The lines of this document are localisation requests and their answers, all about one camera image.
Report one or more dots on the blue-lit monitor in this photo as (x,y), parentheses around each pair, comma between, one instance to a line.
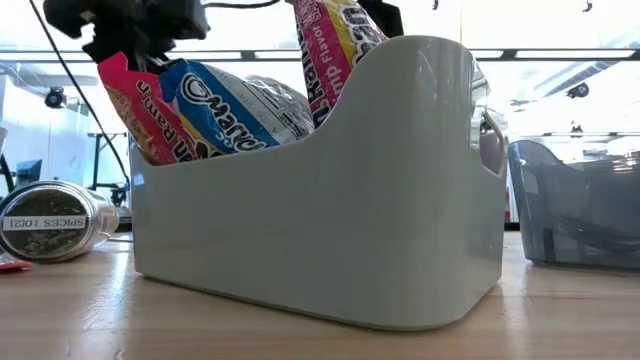
(30,172)

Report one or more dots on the black background stand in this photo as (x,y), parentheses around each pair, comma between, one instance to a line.
(96,160)

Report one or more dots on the blue ramen packet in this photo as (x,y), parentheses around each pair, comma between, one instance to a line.
(220,110)

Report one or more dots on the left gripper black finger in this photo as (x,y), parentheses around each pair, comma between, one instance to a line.
(190,20)
(65,15)

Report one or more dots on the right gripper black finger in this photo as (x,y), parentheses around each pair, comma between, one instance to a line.
(382,17)

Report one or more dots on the red ramen packet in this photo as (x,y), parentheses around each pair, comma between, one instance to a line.
(145,115)

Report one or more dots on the black ceiling spotlight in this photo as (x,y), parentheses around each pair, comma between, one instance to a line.
(55,97)
(578,90)

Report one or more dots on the green pink ramen packet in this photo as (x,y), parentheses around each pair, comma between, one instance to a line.
(325,60)

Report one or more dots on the glass herb spice jar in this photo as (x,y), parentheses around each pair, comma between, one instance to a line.
(55,225)

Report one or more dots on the dark grey translucent bin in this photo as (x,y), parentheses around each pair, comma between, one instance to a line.
(575,225)

